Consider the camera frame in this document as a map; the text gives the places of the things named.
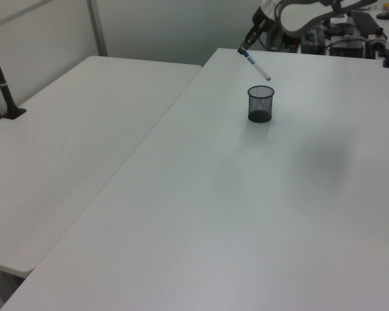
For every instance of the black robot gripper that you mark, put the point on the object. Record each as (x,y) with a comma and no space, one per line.
(266,11)

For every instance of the white marker with blue cap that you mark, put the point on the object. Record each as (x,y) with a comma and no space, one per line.
(258,67)

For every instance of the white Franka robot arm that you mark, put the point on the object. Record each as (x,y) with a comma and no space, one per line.
(311,14)

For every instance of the black mesh pen cup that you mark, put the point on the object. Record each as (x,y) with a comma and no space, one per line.
(261,105)

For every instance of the grey electronics control box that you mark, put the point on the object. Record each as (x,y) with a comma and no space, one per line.
(348,45)

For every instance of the black computer mouse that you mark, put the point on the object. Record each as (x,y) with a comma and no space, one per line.
(383,15)

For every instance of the white adjacent table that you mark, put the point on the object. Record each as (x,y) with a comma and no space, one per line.
(68,145)

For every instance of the grey partition frame post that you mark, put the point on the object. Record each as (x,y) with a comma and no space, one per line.
(97,27)

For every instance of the black camera pole with base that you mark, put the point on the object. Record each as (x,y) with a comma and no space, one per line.
(1,84)

